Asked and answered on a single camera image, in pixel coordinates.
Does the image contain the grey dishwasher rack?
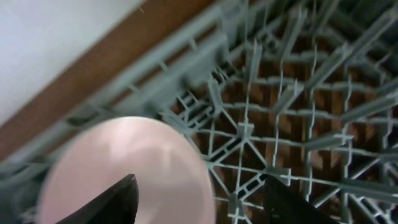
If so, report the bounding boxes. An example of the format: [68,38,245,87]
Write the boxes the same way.
[1,1,397,223]

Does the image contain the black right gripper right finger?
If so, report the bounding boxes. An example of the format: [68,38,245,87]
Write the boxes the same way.
[263,174,338,224]

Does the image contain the pink bowl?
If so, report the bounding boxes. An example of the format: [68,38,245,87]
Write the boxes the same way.
[36,116,216,223]

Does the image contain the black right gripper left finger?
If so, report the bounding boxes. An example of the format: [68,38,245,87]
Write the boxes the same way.
[57,174,139,224]

